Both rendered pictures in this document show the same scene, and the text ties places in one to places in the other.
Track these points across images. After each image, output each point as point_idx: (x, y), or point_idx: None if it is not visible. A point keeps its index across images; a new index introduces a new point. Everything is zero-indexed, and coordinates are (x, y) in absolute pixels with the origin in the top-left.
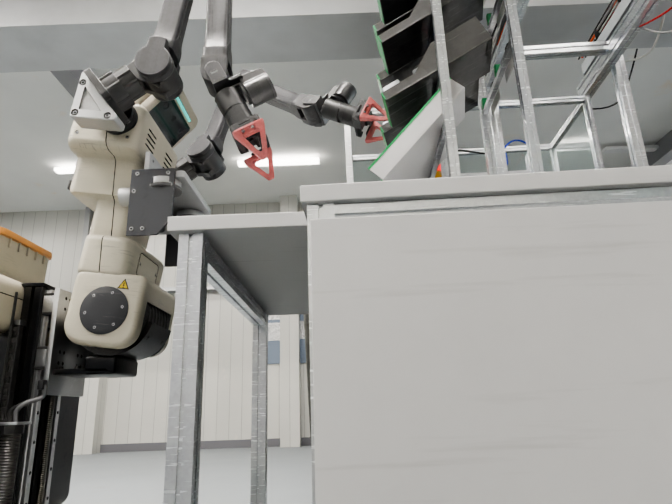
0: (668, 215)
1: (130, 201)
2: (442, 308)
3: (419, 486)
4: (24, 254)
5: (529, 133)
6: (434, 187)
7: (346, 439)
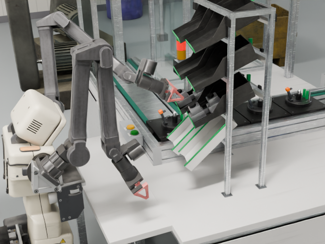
0: (308, 224)
1: (59, 205)
2: None
3: None
4: None
5: (262, 150)
6: (233, 232)
7: None
